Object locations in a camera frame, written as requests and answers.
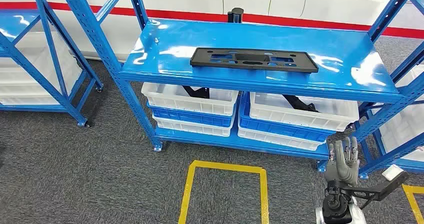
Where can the blue metal shelf rack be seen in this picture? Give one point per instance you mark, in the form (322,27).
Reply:
(265,34)
(13,24)
(391,156)

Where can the black plastic panel part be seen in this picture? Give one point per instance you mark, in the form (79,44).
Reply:
(202,61)

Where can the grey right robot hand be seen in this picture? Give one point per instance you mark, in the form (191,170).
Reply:
(342,169)

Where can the translucent white crate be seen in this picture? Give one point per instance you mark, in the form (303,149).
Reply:
(33,73)
(26,100)
(404,126)

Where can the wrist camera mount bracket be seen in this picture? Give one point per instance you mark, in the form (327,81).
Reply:
(384,190)

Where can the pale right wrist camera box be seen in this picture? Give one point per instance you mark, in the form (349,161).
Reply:
(392,172)

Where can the yellow floor tape square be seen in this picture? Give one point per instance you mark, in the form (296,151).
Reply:
(225,166)
(414,199)

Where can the black stanchion post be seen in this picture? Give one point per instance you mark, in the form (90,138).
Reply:
(235,16)

